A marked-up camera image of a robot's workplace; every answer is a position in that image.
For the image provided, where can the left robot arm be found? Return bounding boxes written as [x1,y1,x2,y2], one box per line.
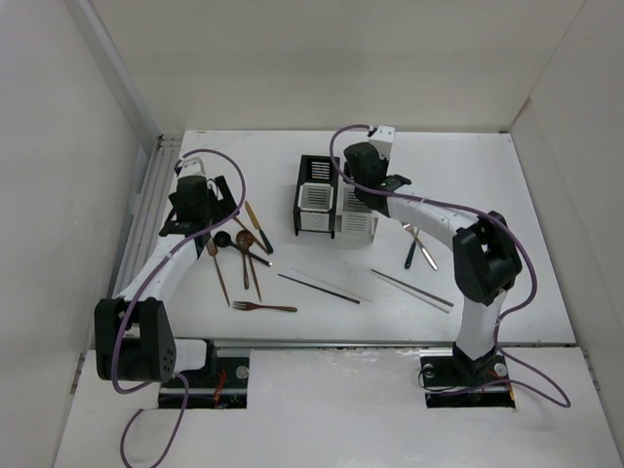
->
[95,175,236,387]

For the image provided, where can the dark copper spoon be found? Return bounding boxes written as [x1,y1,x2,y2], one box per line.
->
[240,242,250,290]

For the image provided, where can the dark brown fork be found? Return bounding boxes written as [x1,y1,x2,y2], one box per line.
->
[232,301,297,313]

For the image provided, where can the gold knife green handle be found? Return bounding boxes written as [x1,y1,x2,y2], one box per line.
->
[245,201,274,254]

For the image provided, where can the black spoon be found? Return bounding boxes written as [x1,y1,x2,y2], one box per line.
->
[213,231,273,267]

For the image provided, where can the black chopstick left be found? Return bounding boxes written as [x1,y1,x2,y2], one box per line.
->
[277,273,361,304]

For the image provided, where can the white utensil container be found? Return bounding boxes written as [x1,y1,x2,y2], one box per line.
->
[335,175,378,244]

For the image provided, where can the black chopstick right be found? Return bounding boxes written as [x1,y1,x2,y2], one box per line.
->
[369,269,454,307]

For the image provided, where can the gold fork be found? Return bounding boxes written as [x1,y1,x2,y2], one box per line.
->
[411,227,438,271]

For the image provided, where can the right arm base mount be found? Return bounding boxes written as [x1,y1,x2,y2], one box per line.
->
[418,350,516,409]

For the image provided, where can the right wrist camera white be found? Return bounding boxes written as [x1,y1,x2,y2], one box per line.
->
[368,125,396,161]

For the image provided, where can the silver fork green handle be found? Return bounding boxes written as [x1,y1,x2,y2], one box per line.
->
[403,222,419,270]

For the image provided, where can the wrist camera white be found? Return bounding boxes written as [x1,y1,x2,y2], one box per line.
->
[175,156,206,178]
[368,125,396,161]

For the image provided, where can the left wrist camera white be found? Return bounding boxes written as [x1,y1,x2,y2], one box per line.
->
[175,156,206,178]

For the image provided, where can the copper fork long handle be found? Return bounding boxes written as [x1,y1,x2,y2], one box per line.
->
[207,237,231,307]

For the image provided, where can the black utensil container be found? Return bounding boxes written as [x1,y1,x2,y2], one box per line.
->
[292,155,338,239]

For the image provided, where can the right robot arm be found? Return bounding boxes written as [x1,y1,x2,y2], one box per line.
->
[344,142,522,386]

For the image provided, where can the black chopstick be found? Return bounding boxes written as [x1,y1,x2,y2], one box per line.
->
[369,269,454,307]
[277,273,361,304]

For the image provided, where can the aluminium rail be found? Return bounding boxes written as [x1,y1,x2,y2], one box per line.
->
[214,338,585,361]
[106,134,182,297]

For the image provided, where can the aluminium rail front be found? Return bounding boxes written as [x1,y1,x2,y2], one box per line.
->
[214,338,585,361]

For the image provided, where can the aluminium rail left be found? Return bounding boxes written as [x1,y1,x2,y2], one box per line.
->
[106,134,182,297]

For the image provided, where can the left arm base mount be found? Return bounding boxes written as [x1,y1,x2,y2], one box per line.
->
[181,340,250,410]

